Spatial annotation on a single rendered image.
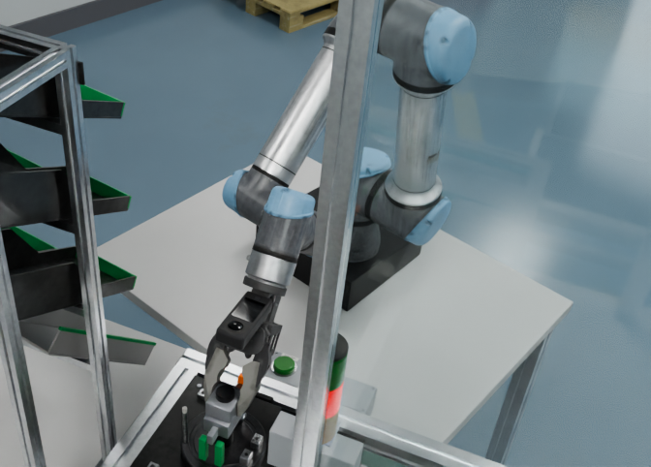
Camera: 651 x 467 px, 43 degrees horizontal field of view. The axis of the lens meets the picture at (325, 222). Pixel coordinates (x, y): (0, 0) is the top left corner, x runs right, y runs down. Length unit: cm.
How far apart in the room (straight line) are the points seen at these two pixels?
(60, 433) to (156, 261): 50
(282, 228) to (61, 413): 60
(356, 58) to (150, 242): 134
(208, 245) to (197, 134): 207
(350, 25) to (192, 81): 378
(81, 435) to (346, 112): 102
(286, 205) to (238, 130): 277
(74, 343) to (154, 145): 266
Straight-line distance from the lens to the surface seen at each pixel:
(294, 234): 129
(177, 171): 374
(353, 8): 69
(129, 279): 135
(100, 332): 130
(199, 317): 179
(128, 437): 146
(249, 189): 144
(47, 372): 172
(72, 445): 160
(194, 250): 196
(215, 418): 133
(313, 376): 96
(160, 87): 440
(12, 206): 110
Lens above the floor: 211
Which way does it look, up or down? 37 degrees down
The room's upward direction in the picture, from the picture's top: 6 degrees clockwise
